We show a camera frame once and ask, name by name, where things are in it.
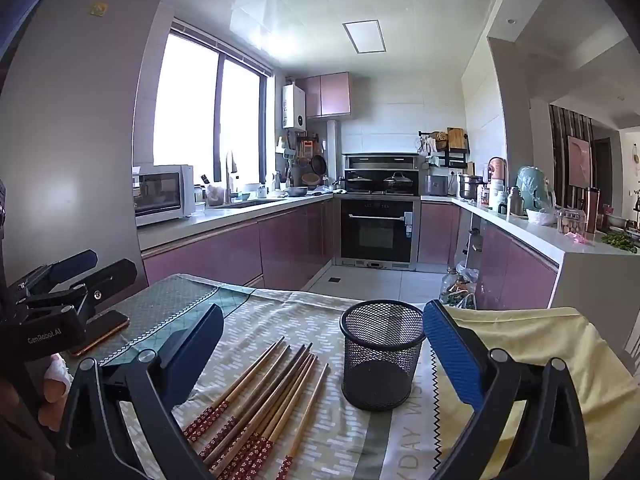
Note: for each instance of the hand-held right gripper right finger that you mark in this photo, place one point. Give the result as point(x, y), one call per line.
point(450, 355)

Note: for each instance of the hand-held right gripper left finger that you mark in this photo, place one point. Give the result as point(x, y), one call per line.
point(195, 355)

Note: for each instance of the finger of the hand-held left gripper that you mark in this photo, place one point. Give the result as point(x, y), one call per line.
point(112, 275)
point(72, 264)

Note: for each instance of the black mesh utensil holder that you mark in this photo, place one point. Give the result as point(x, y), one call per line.
point(382, 375)

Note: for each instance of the row of wooden chopsticks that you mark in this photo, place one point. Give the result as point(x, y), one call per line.
point(270, 400)

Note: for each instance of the person's left hand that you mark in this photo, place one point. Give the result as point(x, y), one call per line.
point(52, 385)

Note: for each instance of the smartphone with orange case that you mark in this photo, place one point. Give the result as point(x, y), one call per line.
point(102, 330)

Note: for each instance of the plastic bag of greens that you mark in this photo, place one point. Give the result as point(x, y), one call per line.
point(460, 290)

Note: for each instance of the white microwave oven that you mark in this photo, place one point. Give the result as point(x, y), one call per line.
point(160, 192)

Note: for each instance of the pink base cabinets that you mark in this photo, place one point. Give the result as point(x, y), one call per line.
point(510, 270)
point(225, 255)

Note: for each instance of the patterned tablecloth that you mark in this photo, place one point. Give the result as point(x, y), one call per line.
point(300, 310)

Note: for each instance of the grey refrigerator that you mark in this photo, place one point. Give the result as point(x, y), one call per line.
point(75, 135)

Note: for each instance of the black built-in oven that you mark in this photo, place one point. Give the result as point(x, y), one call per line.
point(375, 235)

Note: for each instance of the steel kitchen faucet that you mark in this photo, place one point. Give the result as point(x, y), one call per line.
point(229, 180)

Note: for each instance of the white jar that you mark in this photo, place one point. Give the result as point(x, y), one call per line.
point(498, 197)

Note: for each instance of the white bowl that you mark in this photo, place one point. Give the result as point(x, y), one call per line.
point(541, 217)

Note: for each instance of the steel thermos flask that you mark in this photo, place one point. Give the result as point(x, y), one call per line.
point(514, 202)

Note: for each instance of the steel stockpot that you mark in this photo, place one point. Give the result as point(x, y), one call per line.
point(470, 187)

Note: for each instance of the silver countertop appliance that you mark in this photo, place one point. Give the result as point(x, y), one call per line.
point(436, 185)

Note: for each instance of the clear plastic food container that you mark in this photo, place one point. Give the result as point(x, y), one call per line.
point(570, 222)

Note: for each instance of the black pot with glass lid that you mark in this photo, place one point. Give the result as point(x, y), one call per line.
point(359, 182)
point(398, 182)

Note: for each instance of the kitchen window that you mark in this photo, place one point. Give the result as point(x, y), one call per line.
point(190, 110)

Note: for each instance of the green covered appliance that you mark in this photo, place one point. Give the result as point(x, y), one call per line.
point(532, 187)

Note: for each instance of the pink electric kettle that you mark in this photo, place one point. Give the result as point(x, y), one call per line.
point(497, 172)

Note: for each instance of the steel mixing bowl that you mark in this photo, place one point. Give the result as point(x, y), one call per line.
point(297, 191)

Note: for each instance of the brown tumbler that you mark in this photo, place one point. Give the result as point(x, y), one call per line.
point(592, 210)

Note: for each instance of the leafy greens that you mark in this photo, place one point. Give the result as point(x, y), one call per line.
point(620, 242)

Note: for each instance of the steel range hood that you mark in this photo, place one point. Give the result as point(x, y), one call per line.
point(380, 162)

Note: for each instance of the wooden cutting board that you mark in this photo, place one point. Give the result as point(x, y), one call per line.
point(456, 139)

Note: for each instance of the hanging black wok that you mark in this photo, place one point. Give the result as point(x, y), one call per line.
point(319, 164)

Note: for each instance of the white water heater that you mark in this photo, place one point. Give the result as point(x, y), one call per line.
point(294, 107)

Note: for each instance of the ceiling light panel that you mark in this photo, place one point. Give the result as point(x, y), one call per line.
point(365, 36)

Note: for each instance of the black wall rack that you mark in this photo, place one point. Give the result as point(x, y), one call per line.
point(457, 160)

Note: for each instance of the wooden slat wall panel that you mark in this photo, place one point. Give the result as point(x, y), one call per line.
point(557, 160)

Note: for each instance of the framed wall picture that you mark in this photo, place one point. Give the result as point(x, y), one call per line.
point(580, 160)

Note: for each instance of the pink wall cabinets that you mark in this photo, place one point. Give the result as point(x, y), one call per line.
point(327, 95)

